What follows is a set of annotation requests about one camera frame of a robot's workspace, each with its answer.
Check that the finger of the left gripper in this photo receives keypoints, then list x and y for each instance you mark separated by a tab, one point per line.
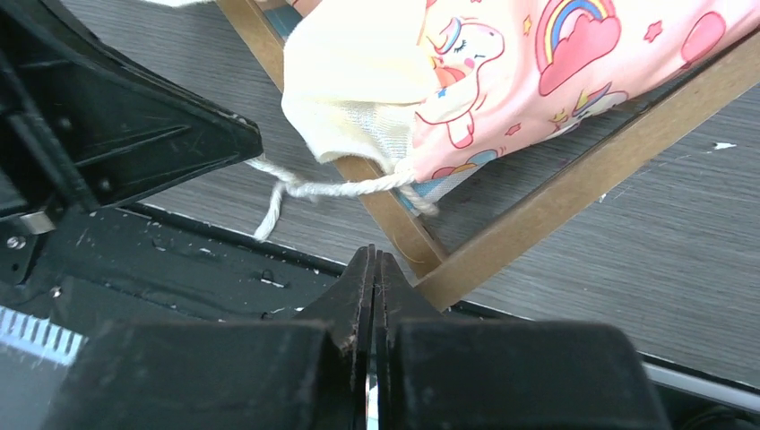
154	134

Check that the pink unicorn mattress cushion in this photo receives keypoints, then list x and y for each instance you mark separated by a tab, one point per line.
431	89

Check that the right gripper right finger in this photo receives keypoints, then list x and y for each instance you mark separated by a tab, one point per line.
438	372

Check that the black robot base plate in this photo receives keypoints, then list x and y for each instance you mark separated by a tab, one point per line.
118	264

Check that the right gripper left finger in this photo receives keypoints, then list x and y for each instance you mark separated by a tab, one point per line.
308	372

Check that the wooden pet bed frame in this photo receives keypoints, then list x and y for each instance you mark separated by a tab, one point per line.
697	93

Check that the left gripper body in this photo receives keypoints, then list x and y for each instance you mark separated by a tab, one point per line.
50	146

